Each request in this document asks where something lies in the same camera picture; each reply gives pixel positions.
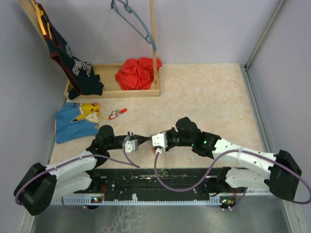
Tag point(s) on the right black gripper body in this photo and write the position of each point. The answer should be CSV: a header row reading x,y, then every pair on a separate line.
x,y
175,139

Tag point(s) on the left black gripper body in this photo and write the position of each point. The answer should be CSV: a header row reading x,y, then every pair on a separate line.
x,y
133,137

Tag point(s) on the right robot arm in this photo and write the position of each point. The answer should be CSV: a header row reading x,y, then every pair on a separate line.
x,y
275,172

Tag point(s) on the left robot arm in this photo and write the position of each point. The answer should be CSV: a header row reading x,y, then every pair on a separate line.
x,y
42,184

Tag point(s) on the red crumpled cloth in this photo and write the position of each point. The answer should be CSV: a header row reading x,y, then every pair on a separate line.
x,y
136,74

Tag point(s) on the blue pikachu shirt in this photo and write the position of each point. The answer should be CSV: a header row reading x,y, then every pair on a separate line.
x,y
76,120

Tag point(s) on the wooden rack tray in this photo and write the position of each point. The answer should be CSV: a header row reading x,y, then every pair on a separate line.
x,y
107,72

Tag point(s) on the dark navy jersey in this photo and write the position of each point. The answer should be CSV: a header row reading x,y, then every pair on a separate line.
x,y
80,74

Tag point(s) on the yellow clothes hanger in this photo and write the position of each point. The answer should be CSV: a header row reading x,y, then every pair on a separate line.
x,y
43,22

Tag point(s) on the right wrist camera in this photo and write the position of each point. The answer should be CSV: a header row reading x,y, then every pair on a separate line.
x,y
159,141

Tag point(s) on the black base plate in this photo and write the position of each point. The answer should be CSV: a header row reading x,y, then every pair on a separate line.
x,y
118,186

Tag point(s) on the aluminium frame rail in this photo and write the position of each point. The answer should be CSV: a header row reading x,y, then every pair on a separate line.
x,y
277,76

